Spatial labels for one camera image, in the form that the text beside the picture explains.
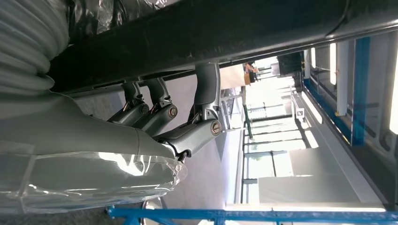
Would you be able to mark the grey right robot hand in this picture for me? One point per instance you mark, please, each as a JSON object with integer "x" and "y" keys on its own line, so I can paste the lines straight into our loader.
{"x": 77, "y": 155}

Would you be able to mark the blue metal shelf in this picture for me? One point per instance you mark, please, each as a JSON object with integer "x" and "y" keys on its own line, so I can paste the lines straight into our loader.
{"x": 248, "y": 216}

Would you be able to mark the green pole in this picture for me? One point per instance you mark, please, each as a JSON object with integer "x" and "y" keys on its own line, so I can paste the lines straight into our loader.
{"x": 247, "y": 122}

